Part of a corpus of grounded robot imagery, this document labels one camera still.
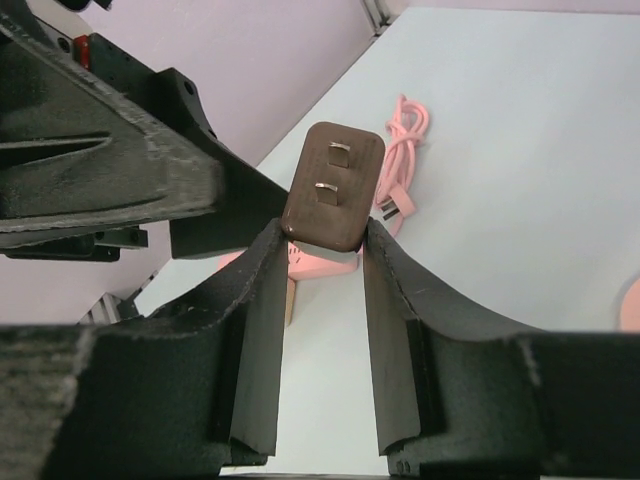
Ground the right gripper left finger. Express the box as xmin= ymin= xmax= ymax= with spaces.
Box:
xmin=1 ymin=221 xmax=287 ymax=475

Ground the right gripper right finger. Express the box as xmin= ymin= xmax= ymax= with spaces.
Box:
xmin=363 ymin=220 xmax=639 ymax=479

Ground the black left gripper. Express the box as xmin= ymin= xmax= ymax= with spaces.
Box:
xmin=1 ymin=1 xmax=287 ymax=260

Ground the pink brown USB charger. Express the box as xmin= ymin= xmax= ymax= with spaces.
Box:
xmin=280 ymin=122 xmax=385 ymax=263

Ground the tan cube plug adapter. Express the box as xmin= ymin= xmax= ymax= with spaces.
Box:
xmin=284 ymin=278 xmax=296 ymax=328

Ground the long pink power strip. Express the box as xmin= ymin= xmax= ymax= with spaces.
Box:
xmin=217 ymin=239 xmax=361 ymax=281

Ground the round pink power strip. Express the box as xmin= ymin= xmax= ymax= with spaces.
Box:
xmin=616 ymin=272 xmax=640 ymax=333

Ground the left aluminium side rail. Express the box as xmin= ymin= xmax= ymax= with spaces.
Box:
xmin=77 ymin=269 xmax=159 ymax=326

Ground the pink strip power cable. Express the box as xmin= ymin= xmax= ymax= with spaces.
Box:
xmin=372 ymin=94 xmax=432 ymax=239

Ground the left aluminium frame post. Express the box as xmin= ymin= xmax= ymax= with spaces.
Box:
xmin=359 ymin=0 xmax=409 ymax=37

